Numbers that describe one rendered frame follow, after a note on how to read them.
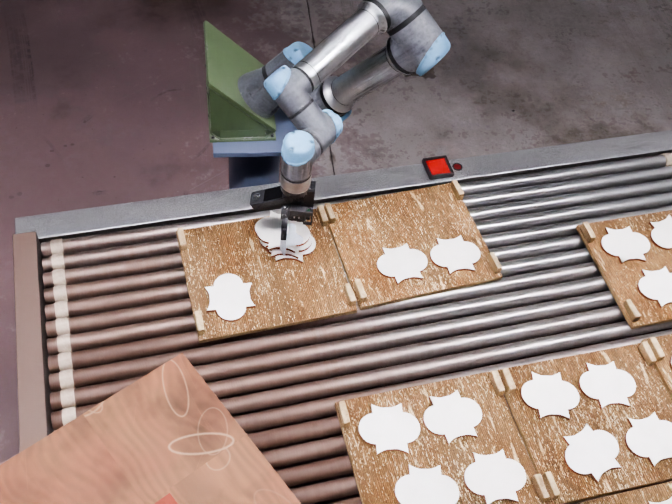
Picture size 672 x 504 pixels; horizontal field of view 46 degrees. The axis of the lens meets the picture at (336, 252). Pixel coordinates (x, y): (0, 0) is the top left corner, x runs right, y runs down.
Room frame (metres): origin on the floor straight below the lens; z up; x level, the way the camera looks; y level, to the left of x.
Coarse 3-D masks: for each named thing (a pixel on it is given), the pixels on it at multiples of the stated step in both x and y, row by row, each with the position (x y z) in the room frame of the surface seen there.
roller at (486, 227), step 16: (576, 208) 1.60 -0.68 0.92; (592, 208) 1.61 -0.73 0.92; (608, 208) 1.62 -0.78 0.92; (624, 208) 1.64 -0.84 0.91; (640, 208) 1.66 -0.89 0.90; (480, 224) 1.48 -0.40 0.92; (496, 224) 1.49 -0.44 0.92; (512, 224) 1.50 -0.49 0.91; (528, 224) 1.52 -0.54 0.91; (544, 224) 1.54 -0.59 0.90; (160, 272) 1.15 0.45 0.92; (176, 272) 1.15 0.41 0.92; (48, 288) 1.05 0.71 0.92; (64, 288) 1.05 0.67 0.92; (80, 288) 1.06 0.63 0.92; (96, 288) 1.07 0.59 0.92; (112, 288) 1.08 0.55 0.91; (128, 288) 1.09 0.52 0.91; (144, 288) 1.10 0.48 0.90
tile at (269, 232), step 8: (272, 216) 1.34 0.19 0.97; (264, 224) 1.31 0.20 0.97; (272, 224) 1.32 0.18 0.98; (280, 224) 1.32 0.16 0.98; (296, 224) 1.33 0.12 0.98; (264, 232) 1.29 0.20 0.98; (272, 232) 1.29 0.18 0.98; (280, 232) 1.29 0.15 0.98; (296, 232) 1.30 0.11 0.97; (304, 232) 1.31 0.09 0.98; (264, 240) 1.26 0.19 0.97; (272, 240) 1.26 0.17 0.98; (304, 240) 1.28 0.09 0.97; (272, 248) 1.24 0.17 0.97; (288, 248) 1.25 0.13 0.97
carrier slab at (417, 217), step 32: (416, 192) 1.55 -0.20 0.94; (448, 192) 1.57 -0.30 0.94; (352, 224) 1.39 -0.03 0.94; (384, 224) 1.41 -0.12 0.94; (416, 224) 1.43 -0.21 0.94; (448, 224) 1.45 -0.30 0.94; (352, 256) 1.28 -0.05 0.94; (480, 256) 1.35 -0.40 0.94; (352, 288) 1.18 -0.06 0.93; (384, 288) 1.19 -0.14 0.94; (416, 288) 1.21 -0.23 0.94; (448, 288) 1.23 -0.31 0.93
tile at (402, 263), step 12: (384, 252) 1.31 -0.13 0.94; (396, 252) 1.31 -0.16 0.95; (408, 252) 1.32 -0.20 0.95; (420, 252) 1.32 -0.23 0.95; (384, 264) 1.27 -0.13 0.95; (396, 264) 1.27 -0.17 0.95; (408, 264) 1.28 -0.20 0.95; (420, 264) 1.28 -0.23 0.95; (384, 276) 1.23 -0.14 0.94; (396, 276) 1.23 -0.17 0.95; (408, 276) 1.24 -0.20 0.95; (420, 276) 1.24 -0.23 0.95
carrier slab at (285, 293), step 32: (224, 224) 1.32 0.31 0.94; (320, 224) 1.37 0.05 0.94; (192, 256) 1.20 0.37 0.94; (224, 256) 1.22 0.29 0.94; (256, 256) 1.23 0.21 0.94; (320, 256) 1.27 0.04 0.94; (192, 288) 1.10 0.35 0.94; (256, 288) 1.13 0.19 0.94; (288, 288) 1.15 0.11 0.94; (320, 288) 1.16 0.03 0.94; (256, 320) 1.04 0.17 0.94; (288, 320) 1.05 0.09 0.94
